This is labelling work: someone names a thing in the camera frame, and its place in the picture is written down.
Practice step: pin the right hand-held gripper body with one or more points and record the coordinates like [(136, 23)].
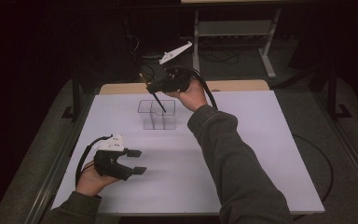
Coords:
[(180, 79)]

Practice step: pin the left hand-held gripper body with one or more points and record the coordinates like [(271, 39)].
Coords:
[(108, 165)]

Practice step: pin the clear acrylic organizer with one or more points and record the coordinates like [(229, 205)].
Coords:
[(167, 123)]

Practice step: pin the person's right hand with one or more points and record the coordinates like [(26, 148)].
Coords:
[(194, 98)]

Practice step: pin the person's left hand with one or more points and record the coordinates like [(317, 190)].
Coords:
[(90, 183)]

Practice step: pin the white board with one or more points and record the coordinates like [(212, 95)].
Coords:
[(167, 186)]

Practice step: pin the wooden table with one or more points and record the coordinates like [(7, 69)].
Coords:
[(236, 85)]

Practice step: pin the white metal desk frame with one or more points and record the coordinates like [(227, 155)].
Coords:
[(230, 28)]

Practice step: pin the grey metal rail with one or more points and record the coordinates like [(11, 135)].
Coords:
[(43, 202), (354, 154)]

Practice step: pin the black metal stand post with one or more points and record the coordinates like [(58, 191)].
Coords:
[(332, 93)]

